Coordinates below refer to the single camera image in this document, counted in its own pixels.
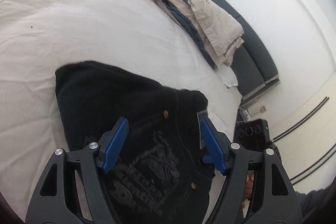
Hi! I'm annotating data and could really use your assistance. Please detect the black denim pants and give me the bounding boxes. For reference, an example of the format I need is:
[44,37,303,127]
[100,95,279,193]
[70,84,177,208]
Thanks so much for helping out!
[55,61,214,223]

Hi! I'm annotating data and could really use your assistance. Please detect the dark sleeved right forearm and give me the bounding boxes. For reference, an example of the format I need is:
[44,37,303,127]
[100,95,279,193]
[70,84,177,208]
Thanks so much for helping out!
[295,185,331,219]

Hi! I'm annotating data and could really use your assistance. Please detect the person's right hand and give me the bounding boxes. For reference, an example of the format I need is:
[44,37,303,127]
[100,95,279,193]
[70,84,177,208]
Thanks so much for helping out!
[241,172,254,209]

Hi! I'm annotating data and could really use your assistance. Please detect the white pillow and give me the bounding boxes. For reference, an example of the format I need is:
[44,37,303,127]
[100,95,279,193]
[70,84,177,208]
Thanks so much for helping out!
[217,63,238,88]

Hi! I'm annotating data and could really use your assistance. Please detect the dark grey padded headboard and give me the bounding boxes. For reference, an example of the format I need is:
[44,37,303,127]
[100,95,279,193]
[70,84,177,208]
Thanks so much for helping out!
[212,0,280,105]

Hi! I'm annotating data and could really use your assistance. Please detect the beige folded duvet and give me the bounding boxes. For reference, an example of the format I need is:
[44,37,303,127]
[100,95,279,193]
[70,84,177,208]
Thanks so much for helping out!
[157,0,244,70]

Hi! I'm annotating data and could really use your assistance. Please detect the white bed sheet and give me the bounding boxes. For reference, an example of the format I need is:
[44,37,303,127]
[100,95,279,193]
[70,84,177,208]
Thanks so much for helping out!
[1,0,241,219]

